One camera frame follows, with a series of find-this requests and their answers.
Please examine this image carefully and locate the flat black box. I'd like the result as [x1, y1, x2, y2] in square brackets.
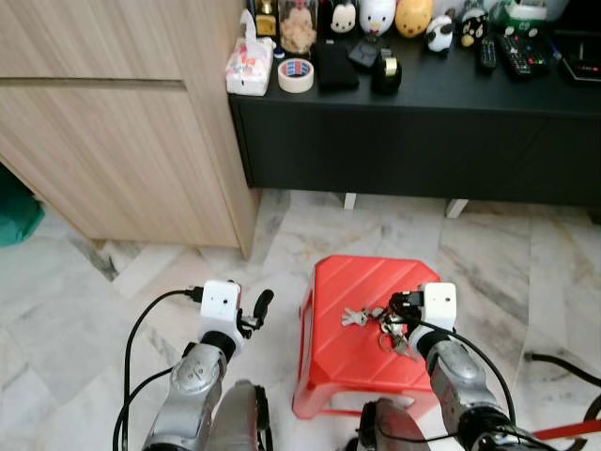
[560, 32, 601, 85]

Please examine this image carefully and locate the yellow round figurine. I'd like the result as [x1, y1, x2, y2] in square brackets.
[394, 0, 435, 39]

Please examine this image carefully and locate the green bag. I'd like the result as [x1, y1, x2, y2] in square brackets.
[0, 163, 46, 248]

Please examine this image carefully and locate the clear snack jar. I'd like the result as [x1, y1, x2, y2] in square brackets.
[278, 0, 319, 55]

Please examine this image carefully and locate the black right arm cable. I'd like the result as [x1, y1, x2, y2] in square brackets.
[411, 318, 516, 429]

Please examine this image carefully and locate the wide black remote control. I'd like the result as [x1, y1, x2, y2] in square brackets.
[497, 32, 537, 79]

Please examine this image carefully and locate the gold bottle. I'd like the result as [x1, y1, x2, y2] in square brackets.
[253, 0, 280, 39]

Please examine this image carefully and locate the black tape dispenser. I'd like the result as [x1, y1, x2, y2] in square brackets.
[370, 51, 404, 96]

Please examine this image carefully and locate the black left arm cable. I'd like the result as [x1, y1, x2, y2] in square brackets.
[112, 365, 179, 451]
[122, 288, 204, 451]

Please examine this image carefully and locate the black wallet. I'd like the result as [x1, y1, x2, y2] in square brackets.
[311, 41, 361, 93]

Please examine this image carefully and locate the white round figurine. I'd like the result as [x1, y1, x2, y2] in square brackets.
[359, 0, 397, 38]

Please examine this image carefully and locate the black floor cable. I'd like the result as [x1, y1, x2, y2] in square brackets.
[522, 351, 601, 451]

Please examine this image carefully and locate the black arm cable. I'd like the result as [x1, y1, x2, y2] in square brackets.
[122, 288, 204, 451]
[112, 365, 179, 451]
[411, 318, 516, 429]

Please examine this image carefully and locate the robot left leg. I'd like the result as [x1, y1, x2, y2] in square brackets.
[208, 380, 274, 451]

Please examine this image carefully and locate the black yellow figurine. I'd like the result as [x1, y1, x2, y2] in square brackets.
[457, 6, 490, 49]

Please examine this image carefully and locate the small panda figurine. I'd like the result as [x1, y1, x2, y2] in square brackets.
[424, 15, 456, 54]

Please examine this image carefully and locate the white tape roll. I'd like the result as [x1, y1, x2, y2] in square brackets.
[277, 57, 316, 94]

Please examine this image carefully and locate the red plastic stool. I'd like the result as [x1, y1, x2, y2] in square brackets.
[291, 255, 443, 421]

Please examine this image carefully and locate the red bar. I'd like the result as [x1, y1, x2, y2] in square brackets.
[533, 419, 601, 442]

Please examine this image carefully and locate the black tv console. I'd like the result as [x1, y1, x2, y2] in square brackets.
[228, 36, 601, 210]

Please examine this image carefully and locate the robot right leg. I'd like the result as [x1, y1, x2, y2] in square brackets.
[359, 398, 435, 451]

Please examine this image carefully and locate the slim black remote control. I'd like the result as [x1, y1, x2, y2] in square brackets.
[478, 35, 498, 75]

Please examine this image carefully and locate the silver key bunch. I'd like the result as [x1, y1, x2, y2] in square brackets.
[340, 304, 414, 357]

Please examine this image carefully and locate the small black pouch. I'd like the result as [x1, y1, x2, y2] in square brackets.
[347, 39, 382, 70]

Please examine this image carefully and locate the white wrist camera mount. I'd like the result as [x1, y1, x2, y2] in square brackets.
[199, 279, 244, 333]
[422, 282, 458, 333]

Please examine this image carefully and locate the robot leg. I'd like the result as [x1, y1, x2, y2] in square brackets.
[359, 398, 435, 451]
[208, 380, 274, 451]

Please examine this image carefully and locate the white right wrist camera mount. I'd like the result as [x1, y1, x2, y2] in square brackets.
[422, 282, 458, 333]

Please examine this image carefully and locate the pink white tissue pack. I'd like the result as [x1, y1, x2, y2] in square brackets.
[224, 9, 276, 98]

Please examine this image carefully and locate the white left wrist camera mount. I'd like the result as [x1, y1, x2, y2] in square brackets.
[199, 279, 244, 333]

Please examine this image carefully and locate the light wooden cabinet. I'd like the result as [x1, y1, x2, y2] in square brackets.
[0, 0, 261, 260]

